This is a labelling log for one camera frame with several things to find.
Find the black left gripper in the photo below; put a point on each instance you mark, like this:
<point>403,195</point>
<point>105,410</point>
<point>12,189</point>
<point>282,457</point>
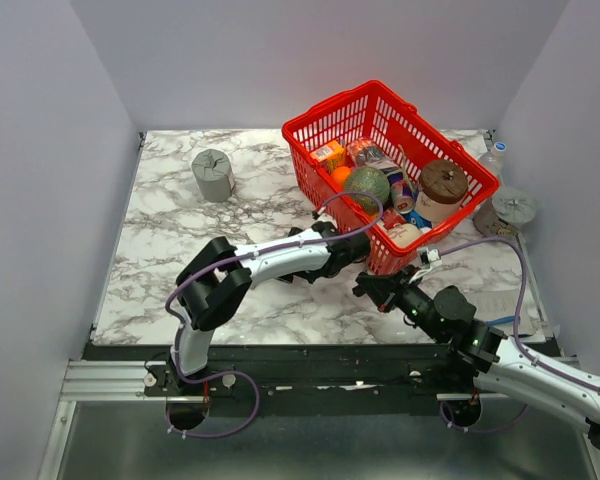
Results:
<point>304,274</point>

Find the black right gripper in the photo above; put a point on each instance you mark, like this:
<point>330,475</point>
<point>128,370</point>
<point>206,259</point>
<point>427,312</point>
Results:
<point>384,290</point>

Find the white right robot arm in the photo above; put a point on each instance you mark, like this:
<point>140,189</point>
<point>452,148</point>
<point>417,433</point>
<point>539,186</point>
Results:
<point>499,363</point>

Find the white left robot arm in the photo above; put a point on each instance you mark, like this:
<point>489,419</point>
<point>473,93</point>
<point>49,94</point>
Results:
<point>212,286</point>

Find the red bull drink can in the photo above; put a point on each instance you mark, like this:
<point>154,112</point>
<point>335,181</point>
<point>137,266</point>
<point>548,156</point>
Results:
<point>402,197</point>

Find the green netted melon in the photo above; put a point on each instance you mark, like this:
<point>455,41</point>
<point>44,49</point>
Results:
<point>370,186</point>

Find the orange ball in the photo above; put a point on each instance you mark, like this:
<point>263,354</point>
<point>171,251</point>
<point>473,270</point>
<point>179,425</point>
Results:
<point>340,175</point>

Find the orange yellow snack box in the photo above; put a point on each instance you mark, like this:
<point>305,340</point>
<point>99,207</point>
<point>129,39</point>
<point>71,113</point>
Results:
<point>330,156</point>

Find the red plastic shopping basket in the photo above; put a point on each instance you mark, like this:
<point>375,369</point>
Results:
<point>373,110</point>

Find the clear plastic snack bag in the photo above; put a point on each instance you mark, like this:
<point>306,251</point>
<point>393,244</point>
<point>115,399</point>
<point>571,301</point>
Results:
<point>363,151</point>

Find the brown wrapped toilet roll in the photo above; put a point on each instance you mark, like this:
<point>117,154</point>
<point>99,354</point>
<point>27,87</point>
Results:
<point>442,186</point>

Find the blue razor package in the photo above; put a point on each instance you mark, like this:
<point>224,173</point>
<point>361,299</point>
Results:
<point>502,321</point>

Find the grey wrapped toilet roll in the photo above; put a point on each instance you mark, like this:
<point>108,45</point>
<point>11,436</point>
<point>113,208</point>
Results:
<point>213,172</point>

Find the grey roll on right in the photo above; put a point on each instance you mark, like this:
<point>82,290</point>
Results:
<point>505,213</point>

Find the clear water bottle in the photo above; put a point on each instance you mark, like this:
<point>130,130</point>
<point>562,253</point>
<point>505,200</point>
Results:
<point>493,160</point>

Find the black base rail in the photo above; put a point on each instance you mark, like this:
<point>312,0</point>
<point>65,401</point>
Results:
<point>321,380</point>

